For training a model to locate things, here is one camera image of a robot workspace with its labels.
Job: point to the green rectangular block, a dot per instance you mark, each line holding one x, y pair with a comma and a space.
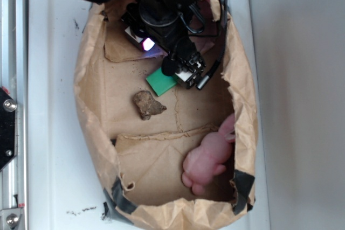
160, 83

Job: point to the black mounting plate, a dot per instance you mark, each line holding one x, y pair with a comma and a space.
8, 128

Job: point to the white tray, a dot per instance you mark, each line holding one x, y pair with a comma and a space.
63, 188

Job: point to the aluminium frame rail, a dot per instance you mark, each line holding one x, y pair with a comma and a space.
14, 40

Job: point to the pink plush bunny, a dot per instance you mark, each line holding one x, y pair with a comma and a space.
207, 160

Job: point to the brown rock lump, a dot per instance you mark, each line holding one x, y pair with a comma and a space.
147, 105

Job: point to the brown paper bag bin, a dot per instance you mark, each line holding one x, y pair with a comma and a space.
139, 163

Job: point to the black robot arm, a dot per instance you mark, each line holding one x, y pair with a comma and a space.
170, 24

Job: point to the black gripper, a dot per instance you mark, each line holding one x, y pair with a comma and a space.
171, 30

